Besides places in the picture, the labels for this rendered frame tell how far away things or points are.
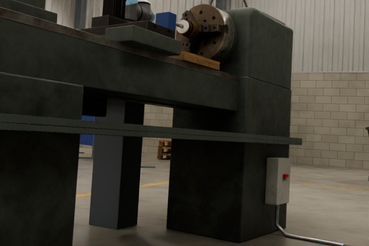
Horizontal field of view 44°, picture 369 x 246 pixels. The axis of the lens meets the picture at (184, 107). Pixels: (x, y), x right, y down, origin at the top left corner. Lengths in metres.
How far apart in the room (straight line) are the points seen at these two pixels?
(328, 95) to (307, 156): 1.66
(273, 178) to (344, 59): 10.07
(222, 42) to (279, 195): 0.92
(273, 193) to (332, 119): 9.76
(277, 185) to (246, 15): 0.95
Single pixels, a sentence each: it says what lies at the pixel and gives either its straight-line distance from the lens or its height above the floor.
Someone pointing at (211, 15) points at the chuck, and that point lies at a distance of 2.45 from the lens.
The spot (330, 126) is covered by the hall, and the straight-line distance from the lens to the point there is 12.34.
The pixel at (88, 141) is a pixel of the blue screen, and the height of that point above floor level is 0.32.
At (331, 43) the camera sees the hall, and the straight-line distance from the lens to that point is 12.65.
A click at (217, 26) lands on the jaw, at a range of 2.36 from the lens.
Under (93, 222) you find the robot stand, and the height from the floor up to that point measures 0.02.
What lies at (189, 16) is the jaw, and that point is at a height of 1.16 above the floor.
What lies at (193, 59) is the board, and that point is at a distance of 2.08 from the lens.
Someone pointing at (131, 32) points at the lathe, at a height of 0.90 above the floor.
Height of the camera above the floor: 0.53
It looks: 4 degrees up
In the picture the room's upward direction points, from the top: 3 degrees clockwise
